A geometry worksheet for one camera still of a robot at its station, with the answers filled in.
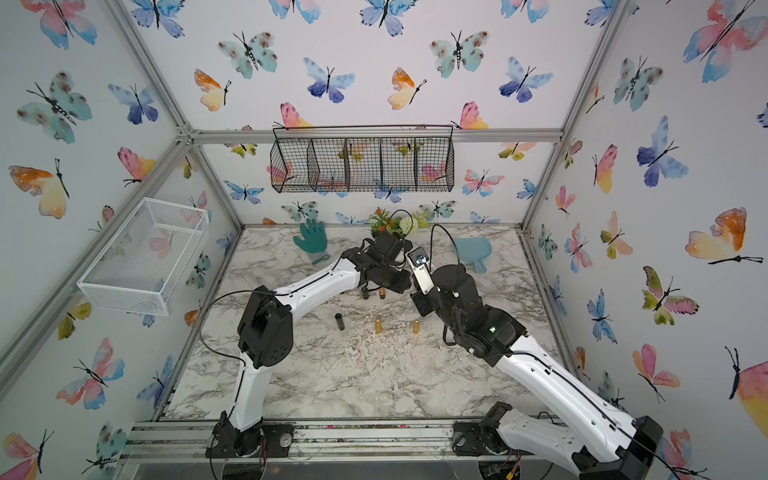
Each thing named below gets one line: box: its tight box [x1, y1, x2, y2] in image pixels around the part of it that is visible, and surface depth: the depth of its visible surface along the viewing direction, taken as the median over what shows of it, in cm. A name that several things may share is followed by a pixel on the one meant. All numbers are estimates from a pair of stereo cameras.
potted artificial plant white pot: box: [368, 207, 430, 241], surface depth 101 cm
